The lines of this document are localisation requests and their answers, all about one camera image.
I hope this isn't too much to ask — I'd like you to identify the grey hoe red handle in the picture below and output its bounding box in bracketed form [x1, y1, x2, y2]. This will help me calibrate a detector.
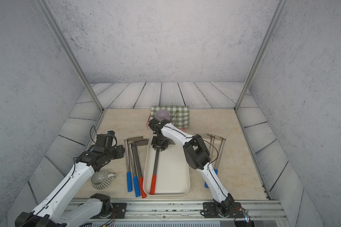
[130, 137, 149, 199]
[150, 142, 169, 195]

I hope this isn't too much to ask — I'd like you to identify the cream storage box tray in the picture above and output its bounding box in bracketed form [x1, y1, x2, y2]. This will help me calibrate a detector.
[142, 139, 190, 196]

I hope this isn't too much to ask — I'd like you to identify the steel hoe blue handle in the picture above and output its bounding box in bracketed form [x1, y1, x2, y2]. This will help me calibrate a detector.
[124, 136, 143, 193]
[208, 134, 215, 161]
[128, 144, 141, 198]
[204, 135, 227, 189]

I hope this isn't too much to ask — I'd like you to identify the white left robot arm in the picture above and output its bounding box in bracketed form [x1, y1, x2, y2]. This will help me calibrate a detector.
[15, 145, 125, 227]

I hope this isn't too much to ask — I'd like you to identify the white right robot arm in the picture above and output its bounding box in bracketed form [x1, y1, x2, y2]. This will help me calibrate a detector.
[148, 118, 235, 218]

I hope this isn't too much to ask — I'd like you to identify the pink tray under cloth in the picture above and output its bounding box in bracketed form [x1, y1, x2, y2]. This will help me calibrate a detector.
[146, 116, 152, 128]

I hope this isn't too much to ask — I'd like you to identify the small purple bowl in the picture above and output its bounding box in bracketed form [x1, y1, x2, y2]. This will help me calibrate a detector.
[155, 109, 170, 121]

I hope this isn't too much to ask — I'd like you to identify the grey ribbed ceramic cup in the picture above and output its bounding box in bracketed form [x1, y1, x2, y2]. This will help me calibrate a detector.
[91, 170, 116, 190]

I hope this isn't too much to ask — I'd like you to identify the green checkered cloth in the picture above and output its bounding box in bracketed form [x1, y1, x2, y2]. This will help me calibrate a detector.
[150, 106, 190, 129]

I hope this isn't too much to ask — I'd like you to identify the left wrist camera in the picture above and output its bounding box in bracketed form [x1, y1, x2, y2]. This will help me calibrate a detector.
[95, 131, 117, 149]

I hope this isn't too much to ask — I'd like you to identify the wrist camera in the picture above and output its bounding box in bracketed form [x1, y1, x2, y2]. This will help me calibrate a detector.
[95, 131, 117, 149]
[149, 118, 161, 134]

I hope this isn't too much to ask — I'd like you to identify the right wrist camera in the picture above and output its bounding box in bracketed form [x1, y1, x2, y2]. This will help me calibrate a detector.
[149, 118, 161, 134]

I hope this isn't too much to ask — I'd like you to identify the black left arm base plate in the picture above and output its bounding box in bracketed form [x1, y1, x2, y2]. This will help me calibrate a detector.
[92, 202, 127, 219]

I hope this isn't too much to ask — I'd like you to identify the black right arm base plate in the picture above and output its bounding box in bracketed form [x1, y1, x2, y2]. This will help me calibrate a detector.
[200, 202, 245, 218]

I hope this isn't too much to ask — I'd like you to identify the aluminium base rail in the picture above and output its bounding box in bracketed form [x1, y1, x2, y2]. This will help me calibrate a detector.
[84, 199, 290, 227]

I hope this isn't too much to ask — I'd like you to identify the aluminium corner post left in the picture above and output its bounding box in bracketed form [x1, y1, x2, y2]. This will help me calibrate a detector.
[35, 0, 104, 113]

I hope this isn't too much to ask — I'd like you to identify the aluminium corner post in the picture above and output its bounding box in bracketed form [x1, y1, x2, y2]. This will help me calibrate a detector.
[234, 0, 288, 112]
[35, 0, 104, 113]

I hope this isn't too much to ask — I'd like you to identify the aluminium corner post right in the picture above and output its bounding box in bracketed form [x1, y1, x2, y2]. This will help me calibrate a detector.
[234, 0, 288, 112]

